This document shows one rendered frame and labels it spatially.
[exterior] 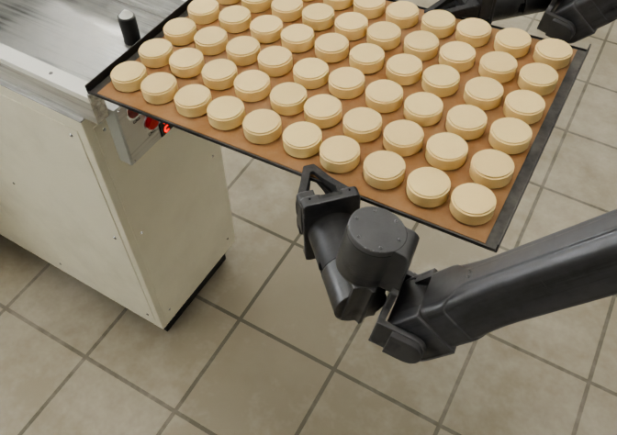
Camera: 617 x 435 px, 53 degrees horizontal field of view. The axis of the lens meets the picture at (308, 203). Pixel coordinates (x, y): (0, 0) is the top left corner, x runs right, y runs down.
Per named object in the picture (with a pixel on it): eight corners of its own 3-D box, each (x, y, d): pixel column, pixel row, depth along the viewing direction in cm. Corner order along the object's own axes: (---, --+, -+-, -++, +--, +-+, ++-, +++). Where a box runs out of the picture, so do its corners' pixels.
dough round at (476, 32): (492, 32, 92) (495, 20, 91) (485, 50, 89) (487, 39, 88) (460, 26, 94) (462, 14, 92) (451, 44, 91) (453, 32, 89)
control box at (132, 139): (118, 160, 116) (99, 105, 105) (196, 86, 129) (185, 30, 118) (133, 167, 115) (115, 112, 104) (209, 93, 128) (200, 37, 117)
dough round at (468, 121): (444, 113, 81) (446, 102, 80) (484, 116, 81) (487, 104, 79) (444, 139, 78) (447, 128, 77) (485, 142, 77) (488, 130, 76)
